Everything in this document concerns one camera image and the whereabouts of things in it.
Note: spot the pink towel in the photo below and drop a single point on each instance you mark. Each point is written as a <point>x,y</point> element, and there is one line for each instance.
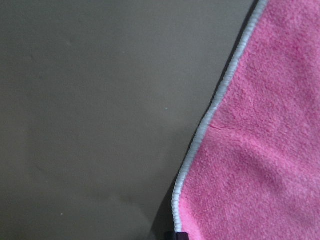
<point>252,171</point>

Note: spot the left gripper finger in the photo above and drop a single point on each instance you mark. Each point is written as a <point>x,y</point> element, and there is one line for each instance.
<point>176,236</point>

